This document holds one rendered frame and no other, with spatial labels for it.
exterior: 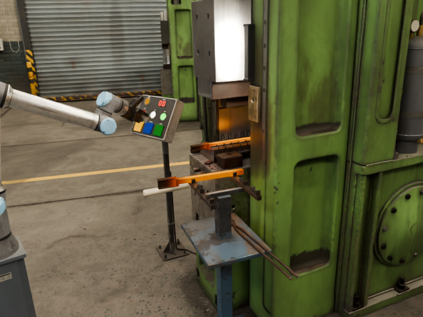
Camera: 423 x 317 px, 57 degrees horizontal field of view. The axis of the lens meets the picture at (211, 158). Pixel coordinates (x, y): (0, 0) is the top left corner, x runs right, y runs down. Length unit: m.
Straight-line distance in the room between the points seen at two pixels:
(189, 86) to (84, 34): 3.74
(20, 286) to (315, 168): 1.61
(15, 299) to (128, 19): 8.40
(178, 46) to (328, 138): 5.29
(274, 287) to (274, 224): 0.38
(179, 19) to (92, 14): 3.45
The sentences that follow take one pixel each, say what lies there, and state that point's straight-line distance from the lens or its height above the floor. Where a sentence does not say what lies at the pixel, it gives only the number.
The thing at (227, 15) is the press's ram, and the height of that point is 1.68.
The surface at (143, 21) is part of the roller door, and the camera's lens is 10.06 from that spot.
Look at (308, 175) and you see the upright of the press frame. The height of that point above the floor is 0.89.
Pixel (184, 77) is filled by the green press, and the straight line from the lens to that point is 7.07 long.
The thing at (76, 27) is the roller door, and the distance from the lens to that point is 10.05.
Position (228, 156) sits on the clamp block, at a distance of 2.05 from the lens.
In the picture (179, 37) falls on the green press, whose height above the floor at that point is 1.48.
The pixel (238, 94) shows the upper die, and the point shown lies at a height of 1.29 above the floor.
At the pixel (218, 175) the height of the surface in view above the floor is 0.96.
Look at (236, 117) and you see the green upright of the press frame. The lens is 2.45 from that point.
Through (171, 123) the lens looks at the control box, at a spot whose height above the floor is 1.05.
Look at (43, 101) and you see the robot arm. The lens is 2.05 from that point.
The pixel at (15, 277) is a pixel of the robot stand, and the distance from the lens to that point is 2.23.
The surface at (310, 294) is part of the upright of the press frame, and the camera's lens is 2.38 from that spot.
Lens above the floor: 1.63
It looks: 19 degrees down
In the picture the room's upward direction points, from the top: 2 degrees counter-clockwise
